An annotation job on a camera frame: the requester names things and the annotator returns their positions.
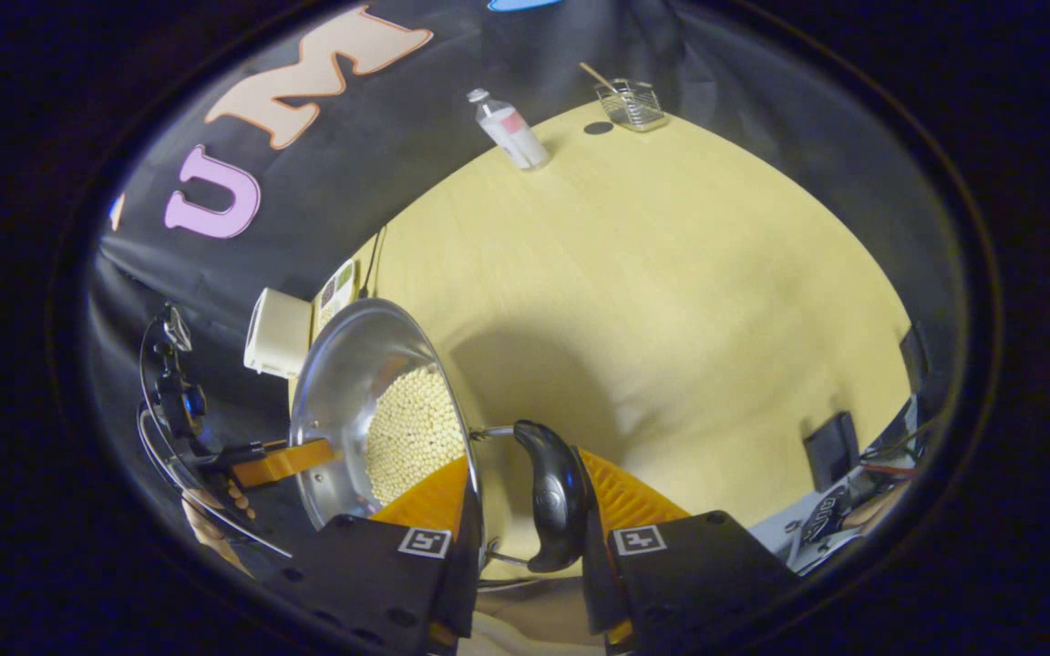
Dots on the wooden stick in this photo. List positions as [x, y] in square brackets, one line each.
[596, 75]

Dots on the small black box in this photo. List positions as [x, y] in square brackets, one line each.
[830, 448]

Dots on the silver pot with beans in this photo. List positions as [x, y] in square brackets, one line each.
[343, 392]

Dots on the white divided bean dish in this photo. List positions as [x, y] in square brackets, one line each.
[336, 292]

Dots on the small black round disc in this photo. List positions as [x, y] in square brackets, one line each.
[598, 128]

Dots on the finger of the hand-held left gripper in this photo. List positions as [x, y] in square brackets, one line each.
[283, 463]

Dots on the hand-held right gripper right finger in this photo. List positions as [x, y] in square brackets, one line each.
[698, 574]

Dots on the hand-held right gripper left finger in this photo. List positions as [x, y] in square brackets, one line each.
[361, 583]

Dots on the clear bottle with pink label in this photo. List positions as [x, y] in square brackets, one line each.
[511, 132]

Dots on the white toaster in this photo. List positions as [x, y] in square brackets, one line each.
[279, 333]

